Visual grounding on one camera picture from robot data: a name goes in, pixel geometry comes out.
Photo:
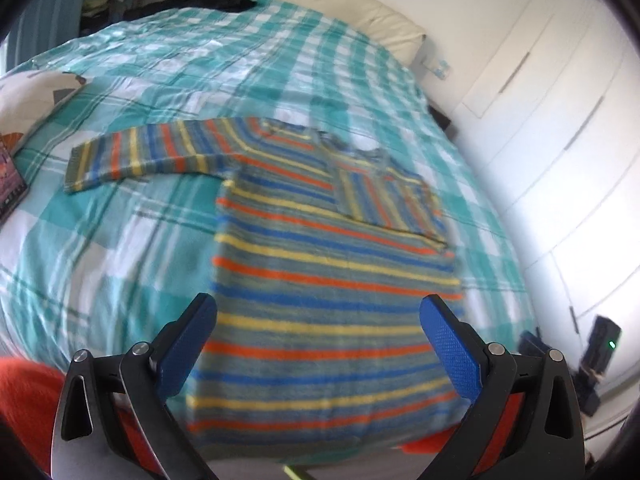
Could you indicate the white patterned pillow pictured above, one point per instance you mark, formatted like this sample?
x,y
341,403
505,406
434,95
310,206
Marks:
x,y
30,95

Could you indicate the dark nightstand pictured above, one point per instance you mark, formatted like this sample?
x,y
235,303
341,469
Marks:
x,y
444,119

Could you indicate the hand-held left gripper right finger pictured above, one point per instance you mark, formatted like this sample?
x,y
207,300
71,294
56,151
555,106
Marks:
x,y
452,355

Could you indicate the striped knit sweater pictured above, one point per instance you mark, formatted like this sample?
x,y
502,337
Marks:
x,y
320,270

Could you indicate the person's orange trousers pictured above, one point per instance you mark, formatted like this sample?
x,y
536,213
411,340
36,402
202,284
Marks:
x,y
30,385

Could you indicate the cream padded headboard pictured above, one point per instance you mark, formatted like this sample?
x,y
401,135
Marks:
x,y
350,10

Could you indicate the green stool leg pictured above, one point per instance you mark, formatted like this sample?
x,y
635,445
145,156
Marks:
x,y
294,473

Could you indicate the teal plaid bed blanket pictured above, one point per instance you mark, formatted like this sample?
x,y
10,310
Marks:
x,y
150,240

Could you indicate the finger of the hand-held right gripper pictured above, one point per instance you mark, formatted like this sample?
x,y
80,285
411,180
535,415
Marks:
x,y
532,344

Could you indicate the smartphone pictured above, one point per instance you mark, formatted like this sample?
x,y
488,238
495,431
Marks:
x,y
10,185

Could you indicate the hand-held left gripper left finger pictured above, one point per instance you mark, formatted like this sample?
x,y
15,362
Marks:
x,y
187,355

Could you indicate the black cloth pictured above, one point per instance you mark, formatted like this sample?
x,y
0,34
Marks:
x,y
210,0

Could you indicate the teal curtain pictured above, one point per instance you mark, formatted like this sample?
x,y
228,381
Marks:
x,y
45,15

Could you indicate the white wardrobe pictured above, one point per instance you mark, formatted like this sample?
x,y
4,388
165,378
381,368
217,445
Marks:
x,y
550,135

